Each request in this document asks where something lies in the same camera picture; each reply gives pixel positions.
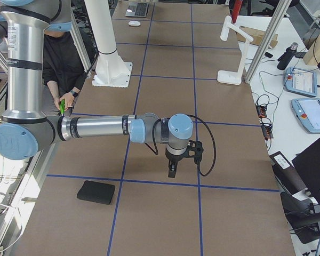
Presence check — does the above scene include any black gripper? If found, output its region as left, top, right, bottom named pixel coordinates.
left=165, top=150, right=189, bottom=178

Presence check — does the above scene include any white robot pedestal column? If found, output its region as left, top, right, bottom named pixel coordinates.
left=85, top=0, right=133, bottom=88

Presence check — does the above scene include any blue teach pendant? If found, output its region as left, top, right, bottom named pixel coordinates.
left=291, top=98, right=320, bottom=134
left=284, top=67, right=317, bottom=97

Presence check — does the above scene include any red cylinder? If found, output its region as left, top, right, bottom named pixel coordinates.
left=231, top=0, right=243, bottom=23

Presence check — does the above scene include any far blue teach pendant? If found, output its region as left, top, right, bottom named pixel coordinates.
left=284, top=67, right=317, bottom=97

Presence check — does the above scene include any white desk lamp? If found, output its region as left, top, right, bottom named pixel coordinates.
left=217, top=15, right=253, bottom=85

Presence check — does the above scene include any black water bottle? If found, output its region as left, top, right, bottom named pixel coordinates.
left=277, top=42, right=299, bottom=70

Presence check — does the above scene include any black monitor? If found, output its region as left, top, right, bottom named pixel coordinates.
left=292, top=138, right=320, bottom=204

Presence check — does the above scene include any black folded cloth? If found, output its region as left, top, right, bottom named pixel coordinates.
left=76, top=180, right=115, bottom=205

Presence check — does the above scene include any near blue teach pendant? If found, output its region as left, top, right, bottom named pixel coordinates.
left=291, top=98, right=320, bottom=134

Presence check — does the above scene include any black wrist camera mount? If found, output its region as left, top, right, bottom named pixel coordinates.
left=185, top=140, right=204, bottom=166

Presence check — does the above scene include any white computer mouse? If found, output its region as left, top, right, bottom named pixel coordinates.
left=128, top=20, right=141, bottom=27

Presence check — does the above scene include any black orange power strip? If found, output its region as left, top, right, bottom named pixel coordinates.
left=256, top=105, right=273, bottom=140

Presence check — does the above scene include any grey laptop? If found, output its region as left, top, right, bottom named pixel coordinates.
left=125, top=2, right=149, bottom=18

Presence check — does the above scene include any aluminium frame post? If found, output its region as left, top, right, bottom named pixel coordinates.
left=244, top=0, right=292, bottom=84

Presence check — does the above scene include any brown cardboard box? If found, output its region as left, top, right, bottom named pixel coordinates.
left=239, top=26, right=278, bottom=49

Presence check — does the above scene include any person in black hoodie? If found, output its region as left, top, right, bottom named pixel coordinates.
left=42, top=30, right=87, bottom=115

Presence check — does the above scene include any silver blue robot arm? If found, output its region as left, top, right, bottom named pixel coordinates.
left=0, top=1, right=198, bottom=177

